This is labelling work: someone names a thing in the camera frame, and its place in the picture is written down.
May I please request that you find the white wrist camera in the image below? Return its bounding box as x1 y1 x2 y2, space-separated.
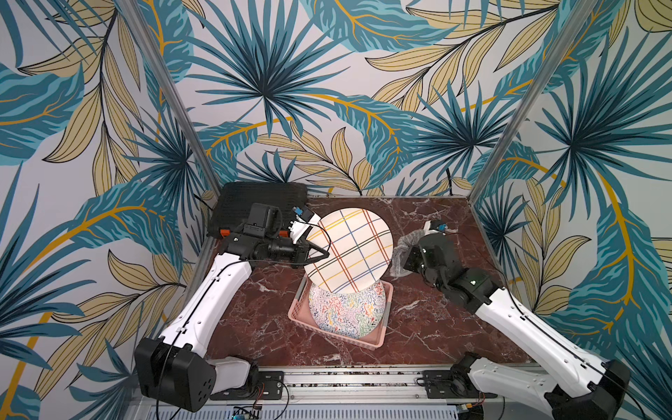
423 220 448 235
290 206 321 243

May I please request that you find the colourful squiggle pattern plate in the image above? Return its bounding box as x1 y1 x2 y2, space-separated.
309 282 387 339

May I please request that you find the left aluminium corner post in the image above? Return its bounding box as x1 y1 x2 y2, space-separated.
117 0 221 198

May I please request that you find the pink perforated plastic basket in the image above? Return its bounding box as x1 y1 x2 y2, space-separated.
288 276 394 350

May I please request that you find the black plastic tool case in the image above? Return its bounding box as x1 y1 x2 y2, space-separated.
206 181 308 239

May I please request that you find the plaid striped white plate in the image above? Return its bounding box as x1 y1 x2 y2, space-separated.
305 208 394 294

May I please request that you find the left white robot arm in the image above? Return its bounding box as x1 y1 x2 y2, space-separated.
134 203 329 412

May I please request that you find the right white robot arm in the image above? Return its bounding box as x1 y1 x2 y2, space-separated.
390 229 631 419

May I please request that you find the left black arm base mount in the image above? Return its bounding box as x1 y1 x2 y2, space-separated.
220 370 286 401

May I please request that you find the grey knitted dish cloth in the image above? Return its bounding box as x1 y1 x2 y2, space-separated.
390 228 428 278

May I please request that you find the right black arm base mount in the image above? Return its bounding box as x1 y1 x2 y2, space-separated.
416 369 498 402

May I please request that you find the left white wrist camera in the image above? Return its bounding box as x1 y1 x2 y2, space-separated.
290 206 321 243

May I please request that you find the right aluminium corner post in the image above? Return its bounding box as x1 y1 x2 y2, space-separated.
468 0 598 205

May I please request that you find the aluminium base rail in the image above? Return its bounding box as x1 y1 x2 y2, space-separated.
125 365 544 419

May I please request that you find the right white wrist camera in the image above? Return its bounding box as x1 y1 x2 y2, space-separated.
423 220 448 235

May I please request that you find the aluminium corner post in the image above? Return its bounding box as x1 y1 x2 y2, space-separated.
468 0 598 205
117 0 221 198

